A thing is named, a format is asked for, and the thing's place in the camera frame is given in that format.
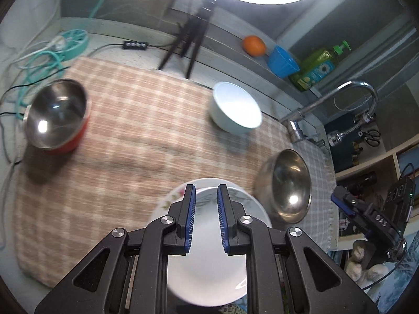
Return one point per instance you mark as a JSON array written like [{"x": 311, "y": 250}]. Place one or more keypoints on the dark bottle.
[{"x": 365, "y": 180}]

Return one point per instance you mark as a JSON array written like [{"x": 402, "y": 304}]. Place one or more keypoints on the white plate with twig print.
[{"x": 206, "y": 268}]

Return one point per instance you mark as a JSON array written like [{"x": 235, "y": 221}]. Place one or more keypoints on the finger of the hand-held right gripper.
[{"x": 338, "y": 202}]

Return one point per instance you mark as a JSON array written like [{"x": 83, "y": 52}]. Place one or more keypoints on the light blue bowl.
[{"x": 235, "y": 104}]

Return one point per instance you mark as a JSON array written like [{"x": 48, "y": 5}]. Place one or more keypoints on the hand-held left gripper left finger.
[{"x": 190, "y": 222}]

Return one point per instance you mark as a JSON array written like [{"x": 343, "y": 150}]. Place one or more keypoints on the wooden shelf unit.
[{"x": 386, "y": 160}]

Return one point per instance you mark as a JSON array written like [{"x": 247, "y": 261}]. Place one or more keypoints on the green dish soap bottle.
[{"x": 314, "y": 65}]

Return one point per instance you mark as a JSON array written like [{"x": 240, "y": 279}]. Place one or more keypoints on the large pink floral plate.
[{"x": 165, "y": 202}]

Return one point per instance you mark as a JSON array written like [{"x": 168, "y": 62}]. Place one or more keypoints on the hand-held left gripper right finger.
[{"x": 222, "y": 222}]

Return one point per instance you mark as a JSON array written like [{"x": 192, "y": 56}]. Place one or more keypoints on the orange fruit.
[{"x": 254, "y": 45}]

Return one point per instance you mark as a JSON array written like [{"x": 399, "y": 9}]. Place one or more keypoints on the chrome faucet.
[{"x": 327, "y": 96}]

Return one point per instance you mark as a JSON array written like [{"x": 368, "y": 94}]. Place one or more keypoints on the blue ribbed cup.
[{"x": 281, "y": 60}]

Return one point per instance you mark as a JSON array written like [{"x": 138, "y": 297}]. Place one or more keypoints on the black scissors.
[{"x": 371, "y": 137}]

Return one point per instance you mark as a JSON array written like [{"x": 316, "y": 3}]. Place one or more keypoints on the black tripod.
[{"x": 193, "y": 29}]

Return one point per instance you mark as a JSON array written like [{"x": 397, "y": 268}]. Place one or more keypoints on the plain steel bowl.
[{"x": 288, "y": 186}]

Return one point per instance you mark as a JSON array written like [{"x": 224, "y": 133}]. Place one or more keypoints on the person's right hand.
[{"x": 366, "y": 268}]

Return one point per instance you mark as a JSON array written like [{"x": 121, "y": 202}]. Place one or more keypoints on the beige checked cloth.
[{"x": 140, "y": 130}]

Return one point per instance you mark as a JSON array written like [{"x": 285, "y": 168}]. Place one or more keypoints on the black inline remote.
[{"x": 134, "y": 44}]

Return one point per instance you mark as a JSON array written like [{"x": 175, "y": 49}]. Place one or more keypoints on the red steel bowl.
[{"x": 55, "y": 114}]

